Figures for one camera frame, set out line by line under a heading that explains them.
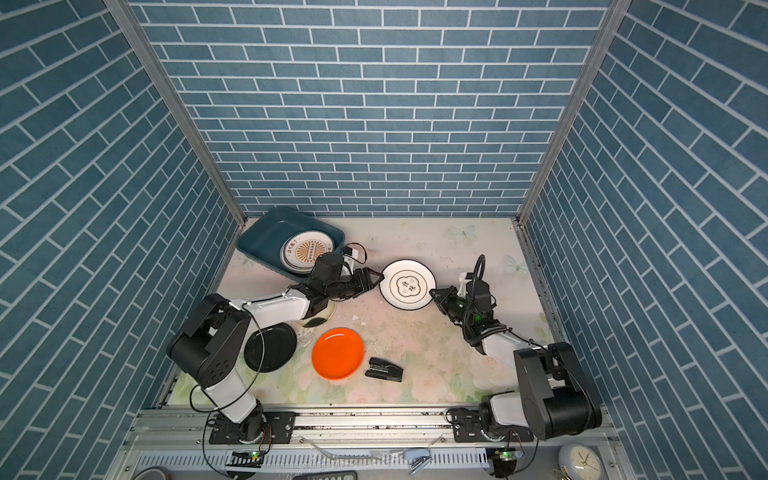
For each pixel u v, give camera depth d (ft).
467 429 2.42
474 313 2.28
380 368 2.69
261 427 2.23
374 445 2.38
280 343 2.90
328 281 2.37
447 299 2.59
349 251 2.83
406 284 2.98
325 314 2.35
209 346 1.53
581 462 2.19
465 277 2.81
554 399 1.40
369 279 2.67
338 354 2.80
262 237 3.71
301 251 3.47
